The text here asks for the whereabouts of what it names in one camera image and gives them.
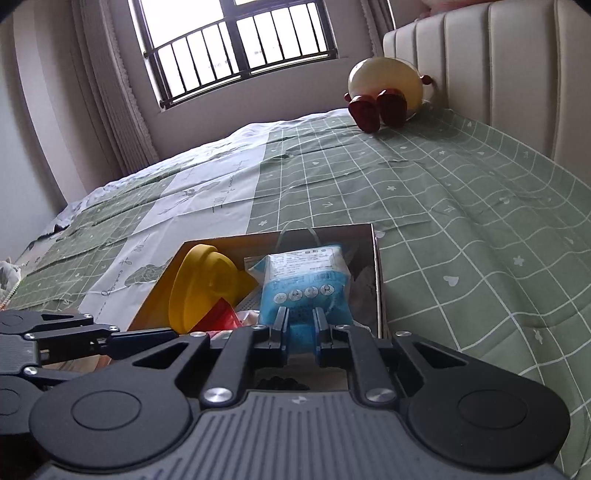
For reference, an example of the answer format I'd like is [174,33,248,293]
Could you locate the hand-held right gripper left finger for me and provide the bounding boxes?
[133,307,290,408]

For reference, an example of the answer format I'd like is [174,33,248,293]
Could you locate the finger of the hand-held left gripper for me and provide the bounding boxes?
[27,313,176,360]
[25,356,112,389]

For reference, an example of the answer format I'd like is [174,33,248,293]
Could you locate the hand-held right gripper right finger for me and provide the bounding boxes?
[312,307,466,408]

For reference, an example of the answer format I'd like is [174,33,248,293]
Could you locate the cardboard box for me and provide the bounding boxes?
[127,223,385,341]

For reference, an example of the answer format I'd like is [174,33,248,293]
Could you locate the blue packet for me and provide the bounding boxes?
[244,244,355,357]

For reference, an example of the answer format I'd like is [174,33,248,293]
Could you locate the small white toy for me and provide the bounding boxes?
[0,260,22,297]

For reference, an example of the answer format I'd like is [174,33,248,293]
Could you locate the yellow plush toy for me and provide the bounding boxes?
[167,244,257,334]

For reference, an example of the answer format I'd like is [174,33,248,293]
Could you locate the green checked bedsheet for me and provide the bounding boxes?
[0,108,591,480]

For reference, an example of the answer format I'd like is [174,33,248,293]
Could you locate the beige curtain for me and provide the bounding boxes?
[359,0,399,62]
[71,0,161,179]

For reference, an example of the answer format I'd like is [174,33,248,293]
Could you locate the cream egg plush red feet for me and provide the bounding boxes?
[344,56,435,134]

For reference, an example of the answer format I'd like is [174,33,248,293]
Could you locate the barred window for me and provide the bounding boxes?
[130,0,341,112]

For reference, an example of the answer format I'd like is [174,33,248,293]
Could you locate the beige padded headboard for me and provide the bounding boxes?
[382,0,591,188]

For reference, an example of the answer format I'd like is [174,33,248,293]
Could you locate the large pink plush toy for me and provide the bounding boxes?
[417,0,463,18]

